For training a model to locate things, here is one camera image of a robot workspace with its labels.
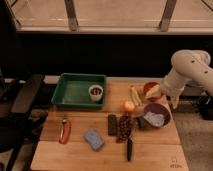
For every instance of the red orange peeler tool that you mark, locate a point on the red orange peeler tool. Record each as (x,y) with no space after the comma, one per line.
(65,131)

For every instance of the green plastic tray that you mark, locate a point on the green plastic tray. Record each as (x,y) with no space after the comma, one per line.
(72,91)

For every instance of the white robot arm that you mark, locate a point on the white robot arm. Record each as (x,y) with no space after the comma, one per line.
(186,65)

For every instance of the red bowl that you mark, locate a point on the red bowl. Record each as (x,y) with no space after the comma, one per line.
(147,87)

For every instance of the orange apple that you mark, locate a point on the orange apple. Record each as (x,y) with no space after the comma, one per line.
(128,106)

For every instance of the wooden cutting board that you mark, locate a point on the wooden cutting board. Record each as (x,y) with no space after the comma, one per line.
(153,149)

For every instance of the black office chair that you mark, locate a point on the black office chair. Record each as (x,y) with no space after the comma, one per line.
(17,125)

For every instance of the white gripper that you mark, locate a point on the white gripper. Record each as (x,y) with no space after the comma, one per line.
(170,87)

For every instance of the bunch of dark grapes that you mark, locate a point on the bunch of dark grapes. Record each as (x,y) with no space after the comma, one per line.
(124,128)

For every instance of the purple bowl with cloth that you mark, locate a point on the purple bowl with cloth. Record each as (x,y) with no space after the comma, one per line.
(156,115)

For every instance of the white cup with contents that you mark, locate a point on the white cup with contents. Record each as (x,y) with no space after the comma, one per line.
(95,92)

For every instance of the blue sponge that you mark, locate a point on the blue sponge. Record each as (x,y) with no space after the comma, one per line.
(94,139)

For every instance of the dark rectangular block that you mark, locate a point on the dark rectangular block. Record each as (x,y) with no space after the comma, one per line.
(112,125)

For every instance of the yellow banana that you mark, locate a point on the yellow banana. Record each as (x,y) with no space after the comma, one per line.
(135,96)

